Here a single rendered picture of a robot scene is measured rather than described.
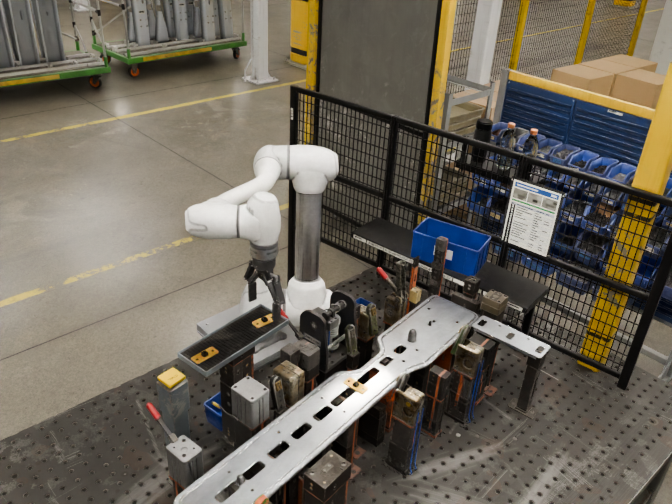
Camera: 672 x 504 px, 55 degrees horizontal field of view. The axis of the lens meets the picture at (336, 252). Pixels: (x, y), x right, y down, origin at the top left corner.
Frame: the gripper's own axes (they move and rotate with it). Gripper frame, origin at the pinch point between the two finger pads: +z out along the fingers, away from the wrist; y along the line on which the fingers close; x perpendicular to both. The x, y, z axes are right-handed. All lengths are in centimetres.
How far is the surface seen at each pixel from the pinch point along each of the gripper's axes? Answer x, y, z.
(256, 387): -17.7, 20.5, 11.1
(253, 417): -21.9, 24.7, 17.8
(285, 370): -3.7, 16.9, 14.2
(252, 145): 257, -378, 121
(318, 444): -10.6, 42.4, 22.1
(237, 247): 129, -214, 122
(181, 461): -48, 27, 17
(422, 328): 58, 23, 22
